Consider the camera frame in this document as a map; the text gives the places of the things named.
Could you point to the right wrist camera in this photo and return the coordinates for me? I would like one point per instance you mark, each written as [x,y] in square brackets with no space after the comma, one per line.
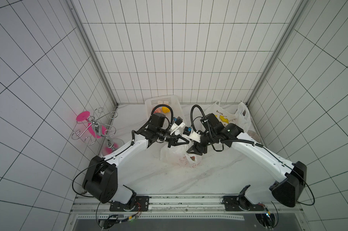
[188,133]

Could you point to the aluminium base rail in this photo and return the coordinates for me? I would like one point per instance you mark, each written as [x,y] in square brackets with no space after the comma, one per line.
[180,212]

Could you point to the white perforated plastic basket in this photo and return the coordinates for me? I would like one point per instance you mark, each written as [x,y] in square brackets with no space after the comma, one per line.
[168,100]

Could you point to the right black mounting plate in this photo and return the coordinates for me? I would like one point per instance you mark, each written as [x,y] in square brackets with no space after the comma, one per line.
[233,203]

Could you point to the white bag cartoon print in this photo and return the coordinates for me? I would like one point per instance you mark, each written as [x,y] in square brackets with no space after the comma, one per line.
[241,117]

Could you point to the pink wine glass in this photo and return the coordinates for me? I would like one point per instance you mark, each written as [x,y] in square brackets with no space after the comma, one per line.
[83,116]
[97,130]

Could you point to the pink wine glass lower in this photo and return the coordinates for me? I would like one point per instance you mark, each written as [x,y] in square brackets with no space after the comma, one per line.
[97,130]

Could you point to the chrome wire glass rack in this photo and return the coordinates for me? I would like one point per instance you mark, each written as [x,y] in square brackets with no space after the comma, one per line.
[109,143]

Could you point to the black mounting plate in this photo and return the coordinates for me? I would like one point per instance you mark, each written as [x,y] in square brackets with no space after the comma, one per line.
[233,203]
[137,203]

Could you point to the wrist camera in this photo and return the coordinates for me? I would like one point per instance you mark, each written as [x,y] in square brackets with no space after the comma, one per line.
[188,133]
[177,126]

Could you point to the white bag red lettering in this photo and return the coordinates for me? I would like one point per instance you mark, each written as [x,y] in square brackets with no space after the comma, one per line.
[177,155]

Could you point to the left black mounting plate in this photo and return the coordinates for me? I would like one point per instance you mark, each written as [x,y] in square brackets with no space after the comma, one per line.
[137,203]

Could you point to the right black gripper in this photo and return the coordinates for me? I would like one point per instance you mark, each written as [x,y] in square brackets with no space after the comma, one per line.
[197,143]

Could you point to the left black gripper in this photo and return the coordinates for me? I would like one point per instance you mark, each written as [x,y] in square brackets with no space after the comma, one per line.
[170,137]

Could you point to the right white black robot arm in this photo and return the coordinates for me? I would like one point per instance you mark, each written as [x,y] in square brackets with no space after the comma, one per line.
[288,180]

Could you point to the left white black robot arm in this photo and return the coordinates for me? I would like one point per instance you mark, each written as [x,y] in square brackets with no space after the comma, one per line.
[101,177]

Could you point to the pink wine glass upper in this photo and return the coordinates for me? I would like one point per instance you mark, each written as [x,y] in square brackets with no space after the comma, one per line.
[83,116]

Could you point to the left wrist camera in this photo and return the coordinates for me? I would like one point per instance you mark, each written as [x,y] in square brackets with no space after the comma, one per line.
[177,126]

